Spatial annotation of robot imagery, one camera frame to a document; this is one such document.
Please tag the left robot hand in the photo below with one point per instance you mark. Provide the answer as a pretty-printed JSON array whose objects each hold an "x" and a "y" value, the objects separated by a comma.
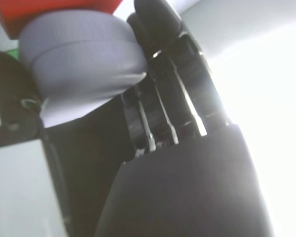
[{"x": 182, "y": 187}]

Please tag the grey oblong case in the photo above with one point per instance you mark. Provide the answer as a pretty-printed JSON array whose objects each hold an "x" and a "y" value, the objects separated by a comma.
[{"x": 84, "y": 64}]

